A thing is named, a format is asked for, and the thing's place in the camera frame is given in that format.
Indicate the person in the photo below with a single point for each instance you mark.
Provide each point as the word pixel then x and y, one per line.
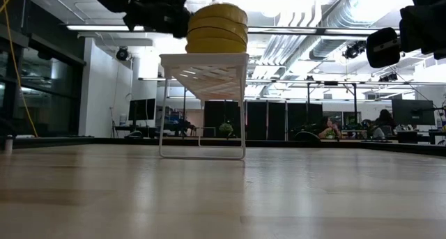
pixel 331 128
pixel 385 118
pixel 370 129

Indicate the small green plant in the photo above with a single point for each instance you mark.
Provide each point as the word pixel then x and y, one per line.
pixel 225 128

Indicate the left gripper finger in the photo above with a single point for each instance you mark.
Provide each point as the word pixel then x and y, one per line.
pixel 181 24

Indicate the white jug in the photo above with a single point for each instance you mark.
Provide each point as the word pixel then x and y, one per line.
pixel 122 120

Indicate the black office chair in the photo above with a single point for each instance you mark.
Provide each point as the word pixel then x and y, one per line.
pixel 306 137

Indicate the black partition wall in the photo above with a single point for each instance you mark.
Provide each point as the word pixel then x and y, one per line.
pixel 261 120

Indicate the black aluminium table frame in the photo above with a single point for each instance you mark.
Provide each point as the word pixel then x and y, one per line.
pixel 104 141

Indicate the white cylinder post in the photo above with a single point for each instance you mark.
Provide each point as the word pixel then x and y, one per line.
pixel 8 144

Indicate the long ceiling light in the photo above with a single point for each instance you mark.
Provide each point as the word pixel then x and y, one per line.
pixel 104 28

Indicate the black metal gantry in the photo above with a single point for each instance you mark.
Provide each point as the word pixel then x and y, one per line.
pixel 331 83

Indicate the blue patterned yellow bowl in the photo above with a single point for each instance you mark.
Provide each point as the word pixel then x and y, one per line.
pixel 219 16
pixel 219 8
pixel 216 33
pixel 216 46
pixel 217 23

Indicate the black computer monitor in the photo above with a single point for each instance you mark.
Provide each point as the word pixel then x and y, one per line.
pixel 141 109
pixel 413 111

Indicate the white lattice shelf rack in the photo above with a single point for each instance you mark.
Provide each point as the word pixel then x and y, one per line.
pixel 205 59

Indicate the black ceiling spotlight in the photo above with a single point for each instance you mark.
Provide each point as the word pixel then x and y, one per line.
pixel 122 53
pixel 353 50

